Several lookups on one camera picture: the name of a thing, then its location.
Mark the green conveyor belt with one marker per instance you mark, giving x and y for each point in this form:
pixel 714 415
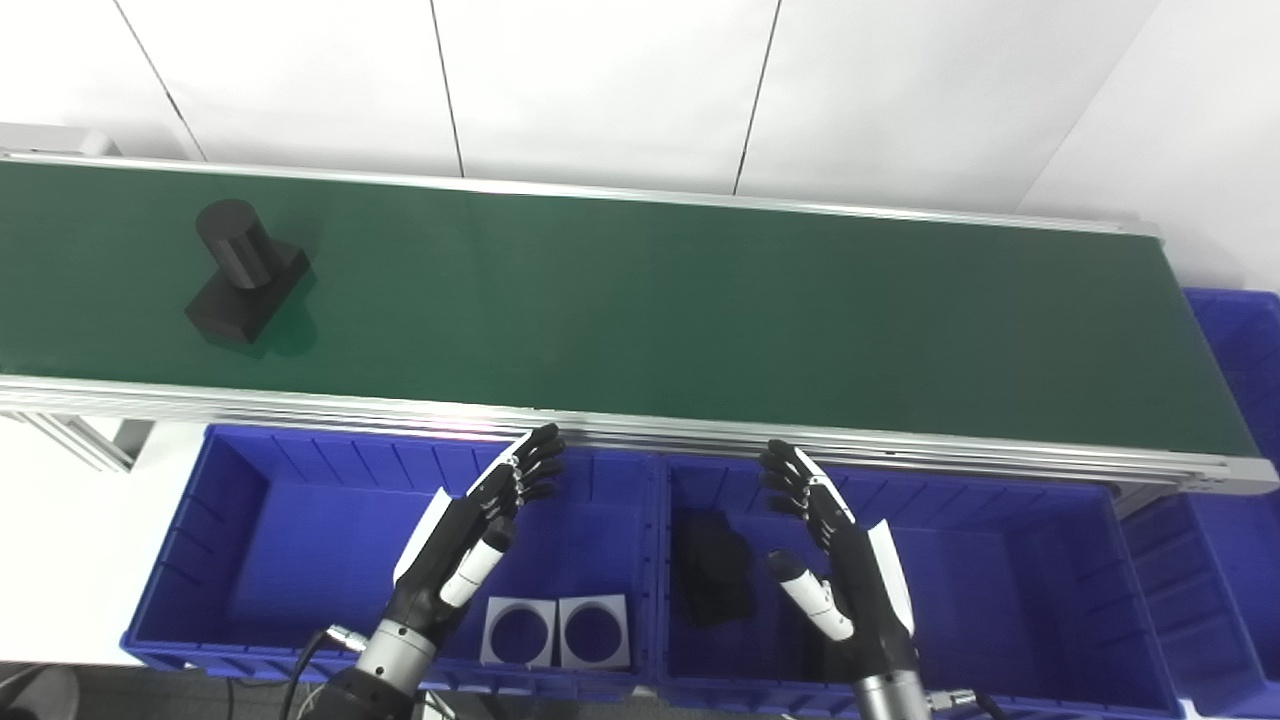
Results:
pixel 700 300

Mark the aluminium conveyor support leg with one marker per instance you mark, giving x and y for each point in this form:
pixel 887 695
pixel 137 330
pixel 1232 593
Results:
pixel 90 445

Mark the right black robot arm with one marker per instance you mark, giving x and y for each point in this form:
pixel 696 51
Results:
pixel 890 700

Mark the grey square part with hole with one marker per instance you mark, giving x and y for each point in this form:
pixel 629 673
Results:
pixel 619 608
pixel 492 610

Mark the empty blue plastic bin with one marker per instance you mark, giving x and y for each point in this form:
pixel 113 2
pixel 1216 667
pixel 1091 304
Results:
pixel 1240 560

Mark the blue bin with grey parts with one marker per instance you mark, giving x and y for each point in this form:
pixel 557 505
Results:
pixel 300 540

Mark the black part in bin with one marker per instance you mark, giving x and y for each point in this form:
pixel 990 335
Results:
pixel 715 580

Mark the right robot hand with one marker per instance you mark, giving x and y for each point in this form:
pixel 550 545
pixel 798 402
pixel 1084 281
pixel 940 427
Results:
pixel 860 580

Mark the black cylinder-on-block part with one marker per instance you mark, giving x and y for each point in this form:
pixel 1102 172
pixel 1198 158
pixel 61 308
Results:
pixel 235 300

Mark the blue bin with black part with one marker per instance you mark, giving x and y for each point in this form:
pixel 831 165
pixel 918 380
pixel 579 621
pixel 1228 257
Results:
pixel 1000 600

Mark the grey conveyor end housing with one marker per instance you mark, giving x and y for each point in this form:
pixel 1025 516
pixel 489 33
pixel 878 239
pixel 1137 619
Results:
pixel 60 140

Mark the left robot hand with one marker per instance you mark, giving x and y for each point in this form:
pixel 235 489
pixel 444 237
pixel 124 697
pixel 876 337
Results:
pixel 460 545

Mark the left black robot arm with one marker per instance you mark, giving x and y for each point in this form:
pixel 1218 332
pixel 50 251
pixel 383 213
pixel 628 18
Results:
pixel 395 655

